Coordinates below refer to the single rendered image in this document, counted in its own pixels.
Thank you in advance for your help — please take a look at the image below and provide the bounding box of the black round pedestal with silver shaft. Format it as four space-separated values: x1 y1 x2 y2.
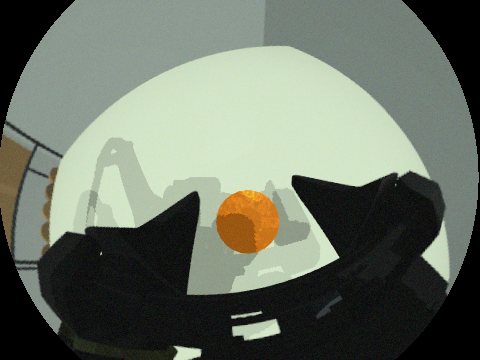
312 289 341 319

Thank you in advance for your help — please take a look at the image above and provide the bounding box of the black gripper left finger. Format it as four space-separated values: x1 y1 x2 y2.
85 191 200 295

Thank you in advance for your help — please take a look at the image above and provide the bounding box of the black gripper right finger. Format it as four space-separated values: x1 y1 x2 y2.
291 172 397 257

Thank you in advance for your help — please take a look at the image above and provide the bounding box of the orange knob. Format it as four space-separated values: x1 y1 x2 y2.
216 191 280 253

